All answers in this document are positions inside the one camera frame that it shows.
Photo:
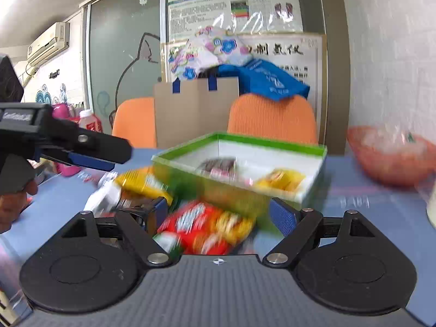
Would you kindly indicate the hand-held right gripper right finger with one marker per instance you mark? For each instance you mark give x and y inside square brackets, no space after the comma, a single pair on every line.
[282,216]

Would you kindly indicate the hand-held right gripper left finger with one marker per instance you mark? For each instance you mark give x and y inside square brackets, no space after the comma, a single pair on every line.
[160,212]

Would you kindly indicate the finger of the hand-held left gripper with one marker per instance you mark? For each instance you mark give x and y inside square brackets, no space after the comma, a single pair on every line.
[92,163]
[102,148]

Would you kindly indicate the white snack packet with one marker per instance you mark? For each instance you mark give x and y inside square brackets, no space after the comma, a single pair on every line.
[102,197]

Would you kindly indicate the green cardboard box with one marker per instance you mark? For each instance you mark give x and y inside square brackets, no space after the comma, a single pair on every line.
[211,194]

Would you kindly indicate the person's left hand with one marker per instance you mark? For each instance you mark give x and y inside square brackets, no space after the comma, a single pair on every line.
[15,207]

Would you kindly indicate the juice bottle with red label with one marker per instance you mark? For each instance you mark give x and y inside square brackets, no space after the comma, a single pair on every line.
[91,122]

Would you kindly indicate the orange snack packet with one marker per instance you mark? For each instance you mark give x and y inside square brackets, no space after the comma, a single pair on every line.
[143,182]

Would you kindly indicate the yellow snack packet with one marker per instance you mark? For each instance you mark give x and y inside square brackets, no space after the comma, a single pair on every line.
[281,179]

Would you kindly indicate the orange chair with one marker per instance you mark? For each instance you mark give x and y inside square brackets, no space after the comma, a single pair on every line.
[134,122]
[272,119]

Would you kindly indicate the pink bottle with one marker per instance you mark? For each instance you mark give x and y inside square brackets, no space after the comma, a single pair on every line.
[63,112]

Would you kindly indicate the white air conditioner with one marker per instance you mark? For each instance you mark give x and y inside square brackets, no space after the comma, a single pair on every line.
[47,44]

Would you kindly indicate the brown cardboard sheet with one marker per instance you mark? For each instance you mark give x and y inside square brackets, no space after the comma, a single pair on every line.
[194,115]

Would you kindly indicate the frosted glass door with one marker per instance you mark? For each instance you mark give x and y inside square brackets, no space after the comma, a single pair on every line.
[119,41]

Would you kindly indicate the red plastic bowl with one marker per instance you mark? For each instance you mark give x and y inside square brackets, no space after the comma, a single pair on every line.
[388,160]

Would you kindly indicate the blue bag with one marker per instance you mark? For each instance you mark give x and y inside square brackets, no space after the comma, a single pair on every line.
[269,80]

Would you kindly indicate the floral cloth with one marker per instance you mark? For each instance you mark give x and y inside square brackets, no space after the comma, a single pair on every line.
[211,49]

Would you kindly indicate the framed calligraphy poster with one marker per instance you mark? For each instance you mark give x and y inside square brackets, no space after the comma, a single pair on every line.
[306,68]

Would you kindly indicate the wall poster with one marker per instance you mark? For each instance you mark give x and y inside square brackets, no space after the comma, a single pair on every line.
[204,3]

